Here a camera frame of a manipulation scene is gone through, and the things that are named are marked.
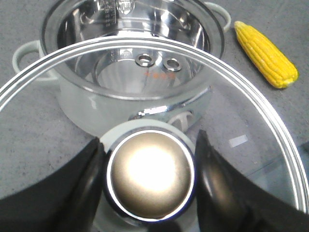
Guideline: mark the glass pot lid steel rim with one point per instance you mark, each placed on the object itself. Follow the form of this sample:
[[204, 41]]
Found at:
[[149, 174]]

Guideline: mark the pale green electric cooking pot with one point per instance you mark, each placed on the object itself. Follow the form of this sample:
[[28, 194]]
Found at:
[[99, 90]]

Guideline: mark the yellow corn cob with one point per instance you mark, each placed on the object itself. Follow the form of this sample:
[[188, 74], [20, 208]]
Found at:
[[271, 62]]

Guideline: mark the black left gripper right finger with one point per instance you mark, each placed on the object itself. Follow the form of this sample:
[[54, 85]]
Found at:
[[229, 202]]

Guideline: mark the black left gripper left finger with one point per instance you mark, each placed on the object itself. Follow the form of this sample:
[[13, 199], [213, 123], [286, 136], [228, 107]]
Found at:
[[65, 201]]

